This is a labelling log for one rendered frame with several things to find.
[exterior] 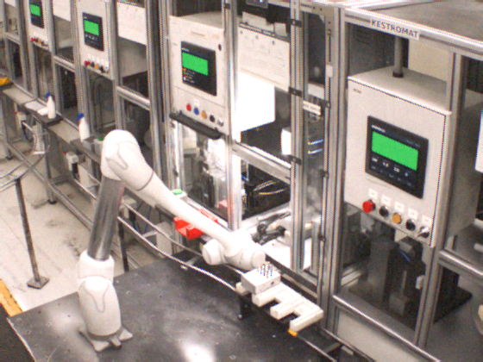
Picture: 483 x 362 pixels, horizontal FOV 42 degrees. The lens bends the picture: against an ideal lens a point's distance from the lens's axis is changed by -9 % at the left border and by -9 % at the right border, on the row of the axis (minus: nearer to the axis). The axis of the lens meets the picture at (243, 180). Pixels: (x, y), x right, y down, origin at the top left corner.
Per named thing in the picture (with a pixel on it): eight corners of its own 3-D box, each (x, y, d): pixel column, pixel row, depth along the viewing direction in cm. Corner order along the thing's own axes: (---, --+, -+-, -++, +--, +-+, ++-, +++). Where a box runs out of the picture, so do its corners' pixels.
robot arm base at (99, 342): (101, 358, 258) (99, 348, 256) (78, 331, 274) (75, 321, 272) (138, 342, 268) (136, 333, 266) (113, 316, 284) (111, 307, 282)
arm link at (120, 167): (158, 172, 247) (150, 158, 259) (124, 142, 238) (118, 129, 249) (133, 197, 248) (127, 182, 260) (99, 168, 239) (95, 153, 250)
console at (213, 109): (168, 110, 313) (164, 16, 292) (218, 96, 328) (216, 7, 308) (221, 137, 283) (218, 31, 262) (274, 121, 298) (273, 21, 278)
